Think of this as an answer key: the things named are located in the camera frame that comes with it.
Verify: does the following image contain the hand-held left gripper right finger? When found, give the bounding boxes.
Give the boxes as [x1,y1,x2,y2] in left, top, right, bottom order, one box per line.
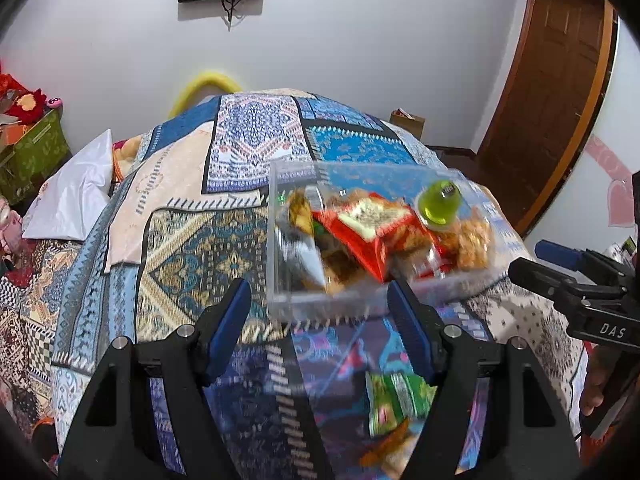
[387,279,584,480]

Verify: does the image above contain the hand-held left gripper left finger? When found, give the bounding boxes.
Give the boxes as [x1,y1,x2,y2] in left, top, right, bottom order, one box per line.
[58,277,252,480]

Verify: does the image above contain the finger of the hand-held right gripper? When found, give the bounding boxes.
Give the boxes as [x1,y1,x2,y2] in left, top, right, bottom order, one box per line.
[508,257,628,311]
[534,240,626,288]

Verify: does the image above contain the green snack packet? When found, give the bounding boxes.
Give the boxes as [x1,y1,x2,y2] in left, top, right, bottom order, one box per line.
[366,371,437,437]

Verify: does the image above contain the clear plastic container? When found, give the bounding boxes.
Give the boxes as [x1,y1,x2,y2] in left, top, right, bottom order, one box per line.
[266,160,495,322]

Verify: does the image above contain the peanut brittle packet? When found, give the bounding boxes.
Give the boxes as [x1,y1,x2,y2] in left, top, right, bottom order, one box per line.
[451,210,494,272]

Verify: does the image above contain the clear biscuit packet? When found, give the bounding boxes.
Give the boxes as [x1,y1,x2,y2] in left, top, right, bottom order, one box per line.
[321,249,362,295]

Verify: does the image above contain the red packet with white label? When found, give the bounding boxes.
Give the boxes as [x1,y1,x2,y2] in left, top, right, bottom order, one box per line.
[312,197,434,284]

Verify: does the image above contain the green jelly cup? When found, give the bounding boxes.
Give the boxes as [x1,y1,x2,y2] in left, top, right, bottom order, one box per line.
[416,180,462,227]

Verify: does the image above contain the small barcode packet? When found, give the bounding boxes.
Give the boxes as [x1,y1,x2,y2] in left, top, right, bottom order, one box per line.
[304,185,327,212]

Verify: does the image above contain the person's right hand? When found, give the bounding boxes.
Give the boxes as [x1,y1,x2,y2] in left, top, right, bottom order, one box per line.
[580,354,610,417]

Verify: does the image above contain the patterned patchwork blanket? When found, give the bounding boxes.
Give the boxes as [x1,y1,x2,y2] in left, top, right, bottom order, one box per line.
[0,88,593,480]

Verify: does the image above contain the white wardrobe door with hearts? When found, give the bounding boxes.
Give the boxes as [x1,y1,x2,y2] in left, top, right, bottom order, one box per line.
[524,17,640,273]

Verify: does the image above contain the brown wooden door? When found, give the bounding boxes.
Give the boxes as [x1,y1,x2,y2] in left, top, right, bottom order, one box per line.
[476,0,610,233]

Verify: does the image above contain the cardboard box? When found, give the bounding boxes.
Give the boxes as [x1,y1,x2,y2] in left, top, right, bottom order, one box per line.
[389,107,426,142]

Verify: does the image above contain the orange plush toy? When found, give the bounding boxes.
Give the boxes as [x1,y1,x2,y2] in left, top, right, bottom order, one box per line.
[112,134,142,182]

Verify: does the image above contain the white pillow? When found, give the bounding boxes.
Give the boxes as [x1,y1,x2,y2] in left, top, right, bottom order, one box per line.
[22,128,114,242]

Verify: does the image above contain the pink doll figurine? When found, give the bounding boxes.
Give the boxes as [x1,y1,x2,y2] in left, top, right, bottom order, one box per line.
[0,199,24,257]

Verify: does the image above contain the yellow foam tube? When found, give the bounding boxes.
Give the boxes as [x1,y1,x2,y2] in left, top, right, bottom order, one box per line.
[168,70,242,119]

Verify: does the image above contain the green patterned box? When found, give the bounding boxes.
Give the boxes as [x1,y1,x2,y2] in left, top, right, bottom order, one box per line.
[0,109,72,207]

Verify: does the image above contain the red plush toys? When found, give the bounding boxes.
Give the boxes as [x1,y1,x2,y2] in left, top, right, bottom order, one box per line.
[0,72,47,127]

